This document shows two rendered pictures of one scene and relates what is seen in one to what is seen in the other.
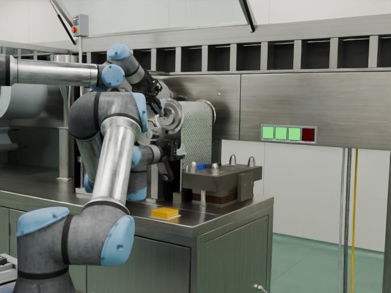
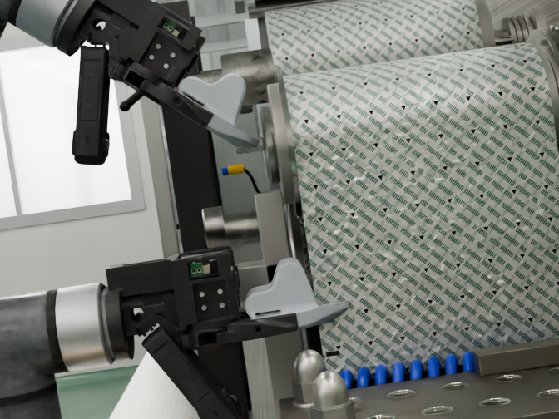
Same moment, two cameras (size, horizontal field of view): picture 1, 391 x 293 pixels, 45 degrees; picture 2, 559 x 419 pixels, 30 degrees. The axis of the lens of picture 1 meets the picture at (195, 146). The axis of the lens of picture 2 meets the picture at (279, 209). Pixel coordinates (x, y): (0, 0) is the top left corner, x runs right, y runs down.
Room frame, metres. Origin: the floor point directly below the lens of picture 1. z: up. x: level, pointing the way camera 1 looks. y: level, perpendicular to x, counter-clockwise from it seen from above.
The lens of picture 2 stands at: (1.38, -0.71, 1.24)
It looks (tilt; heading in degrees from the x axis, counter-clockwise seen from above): 3 degrees down; 56
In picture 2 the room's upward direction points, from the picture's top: 8 degrees counter-clockwise
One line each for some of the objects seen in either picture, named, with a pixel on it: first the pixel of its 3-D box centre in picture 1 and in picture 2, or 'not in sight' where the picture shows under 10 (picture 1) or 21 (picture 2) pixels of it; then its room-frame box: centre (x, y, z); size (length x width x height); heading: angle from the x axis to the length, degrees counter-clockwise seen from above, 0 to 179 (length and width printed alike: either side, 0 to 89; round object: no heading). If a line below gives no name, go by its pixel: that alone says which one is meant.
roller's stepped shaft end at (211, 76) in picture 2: not in sight; (199, 85); (2.01, 0.37, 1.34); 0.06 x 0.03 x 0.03; 147
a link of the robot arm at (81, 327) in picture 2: (149, 154); (91, 325); (1.75, 0.17, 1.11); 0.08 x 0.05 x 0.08; 57
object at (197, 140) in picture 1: (196, 148); (442, 272); (2.02, -0.01, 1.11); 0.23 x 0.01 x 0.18; 147
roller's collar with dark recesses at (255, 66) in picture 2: (119, 95); (249, 78); (2.06, 0.33, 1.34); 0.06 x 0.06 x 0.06; 57
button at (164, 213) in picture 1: (164, 213); not in sight; (1.66, 0.10, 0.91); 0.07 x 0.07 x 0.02; 57
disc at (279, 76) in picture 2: (169, 116); (288, 142); (1.95, 0.11, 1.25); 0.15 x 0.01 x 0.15; 57
